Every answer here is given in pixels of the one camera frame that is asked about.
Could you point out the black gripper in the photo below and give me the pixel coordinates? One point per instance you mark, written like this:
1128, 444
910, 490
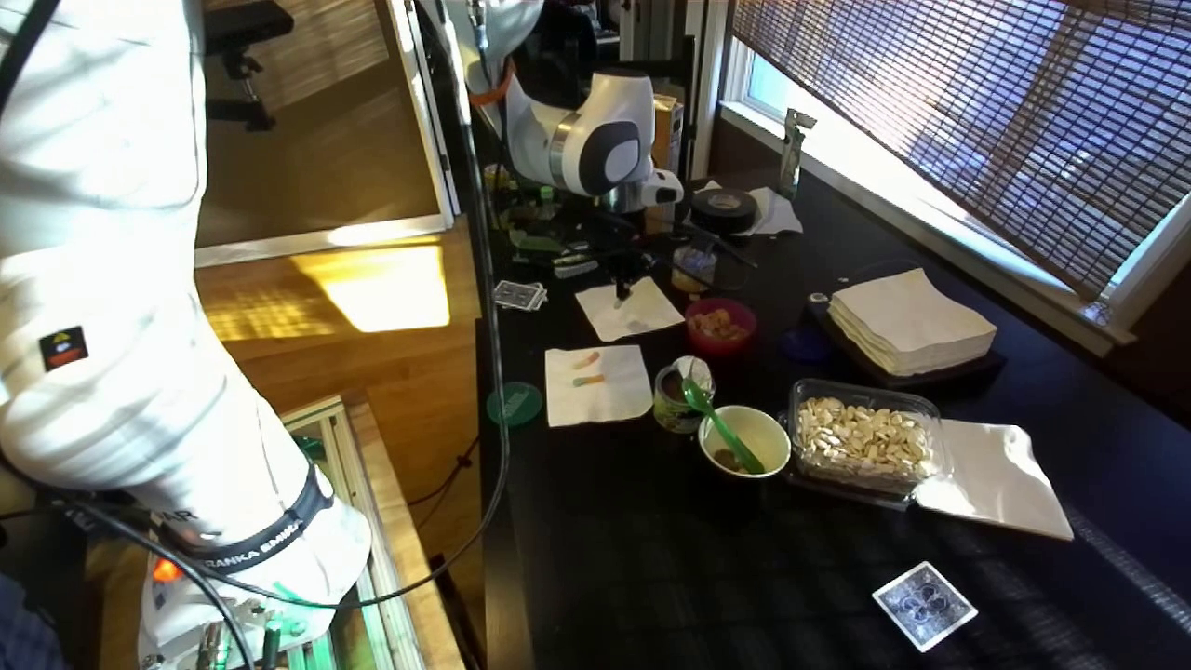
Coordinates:
630, 227

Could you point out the orange jelly worm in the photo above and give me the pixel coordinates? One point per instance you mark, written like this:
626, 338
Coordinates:
591, 361

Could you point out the yellow jelly worm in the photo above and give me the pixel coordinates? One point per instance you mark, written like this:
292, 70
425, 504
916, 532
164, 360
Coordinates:
585, 377

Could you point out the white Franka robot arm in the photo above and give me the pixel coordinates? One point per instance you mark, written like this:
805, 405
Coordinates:
100, 247

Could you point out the white paper serviette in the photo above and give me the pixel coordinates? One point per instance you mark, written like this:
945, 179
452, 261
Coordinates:
615, 405
656, 321

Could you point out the clear jelly candy packet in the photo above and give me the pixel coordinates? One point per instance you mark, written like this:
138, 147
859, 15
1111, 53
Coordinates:
693, 264

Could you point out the white green handheld device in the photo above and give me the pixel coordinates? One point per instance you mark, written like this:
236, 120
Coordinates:
575, 261

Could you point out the red bowl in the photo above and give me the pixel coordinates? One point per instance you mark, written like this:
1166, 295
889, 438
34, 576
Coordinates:
721, 325

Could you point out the black tape roll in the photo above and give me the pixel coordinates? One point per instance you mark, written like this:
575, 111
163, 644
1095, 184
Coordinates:
724, 210

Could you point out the blue playing card deck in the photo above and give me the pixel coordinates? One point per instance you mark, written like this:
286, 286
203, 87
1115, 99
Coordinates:
518, 295

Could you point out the small green cup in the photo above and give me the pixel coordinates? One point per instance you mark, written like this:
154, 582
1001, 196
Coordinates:
674, 405

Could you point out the crumpled white tissue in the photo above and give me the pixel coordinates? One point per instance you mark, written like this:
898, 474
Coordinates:
778, 215

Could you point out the green round lid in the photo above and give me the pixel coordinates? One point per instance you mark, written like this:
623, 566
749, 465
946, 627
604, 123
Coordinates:
512, 405

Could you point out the green plastic spoon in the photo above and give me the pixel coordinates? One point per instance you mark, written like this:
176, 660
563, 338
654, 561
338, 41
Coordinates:
721, 428

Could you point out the small grey object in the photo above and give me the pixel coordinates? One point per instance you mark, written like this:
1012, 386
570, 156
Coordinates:
816, 300

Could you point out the green bowl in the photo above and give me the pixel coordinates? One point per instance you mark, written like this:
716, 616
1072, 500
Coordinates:
769, 432

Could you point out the clear popcorn container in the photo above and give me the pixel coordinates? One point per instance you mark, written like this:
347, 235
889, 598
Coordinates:
860, 442

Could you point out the white napkin stack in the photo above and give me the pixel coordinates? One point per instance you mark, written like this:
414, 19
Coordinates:
912, 321

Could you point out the wooden robot stand board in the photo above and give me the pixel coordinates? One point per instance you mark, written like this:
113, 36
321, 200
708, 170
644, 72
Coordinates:
395, 521

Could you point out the bamboo window blind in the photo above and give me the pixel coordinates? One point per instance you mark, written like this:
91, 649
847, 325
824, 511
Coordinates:
970, 112

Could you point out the small blue white card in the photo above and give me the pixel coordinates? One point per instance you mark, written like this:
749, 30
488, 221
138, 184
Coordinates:
925, 604

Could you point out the black office chair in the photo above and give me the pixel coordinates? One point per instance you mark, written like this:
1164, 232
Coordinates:
249, 22

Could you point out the dark blue cloth item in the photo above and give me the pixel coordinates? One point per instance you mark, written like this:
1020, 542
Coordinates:
24, 633

